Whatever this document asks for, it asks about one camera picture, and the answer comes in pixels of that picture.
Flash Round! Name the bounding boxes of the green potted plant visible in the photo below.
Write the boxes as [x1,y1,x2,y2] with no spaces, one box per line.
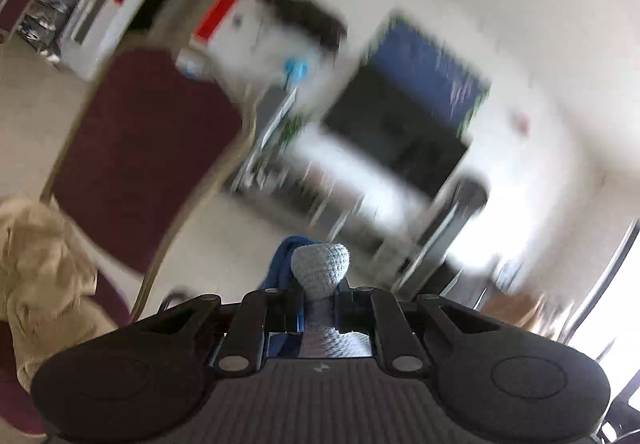
[279,116,307,145]

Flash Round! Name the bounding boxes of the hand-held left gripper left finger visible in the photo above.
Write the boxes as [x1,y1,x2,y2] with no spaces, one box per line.
[159,288,307,373]

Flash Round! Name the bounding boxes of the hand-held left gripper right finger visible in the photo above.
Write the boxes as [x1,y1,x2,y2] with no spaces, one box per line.
[334,287,482,373]

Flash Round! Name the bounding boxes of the blue round object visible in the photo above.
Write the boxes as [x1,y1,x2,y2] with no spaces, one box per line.
[284,56,309,82]

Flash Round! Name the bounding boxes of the grey metal shelf unit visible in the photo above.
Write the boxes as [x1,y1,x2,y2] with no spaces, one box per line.
[232,86,303,197]

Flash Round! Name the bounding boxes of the dark display screen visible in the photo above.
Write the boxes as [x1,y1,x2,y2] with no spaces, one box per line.
[321,12,492,201]

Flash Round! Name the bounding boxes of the dark hanging cloth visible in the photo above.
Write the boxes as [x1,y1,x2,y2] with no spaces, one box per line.
[255,0,349,47]

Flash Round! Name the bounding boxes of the maroon chair with beige frame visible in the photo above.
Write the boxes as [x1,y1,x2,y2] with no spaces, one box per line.
[0,36,258,437]

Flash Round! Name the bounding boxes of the grey and blue sweater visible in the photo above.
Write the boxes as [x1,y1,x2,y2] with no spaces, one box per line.
[257,235,375,359]

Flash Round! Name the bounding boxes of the beige crumpled cloth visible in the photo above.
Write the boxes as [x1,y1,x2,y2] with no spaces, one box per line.
[0,196,120,394]

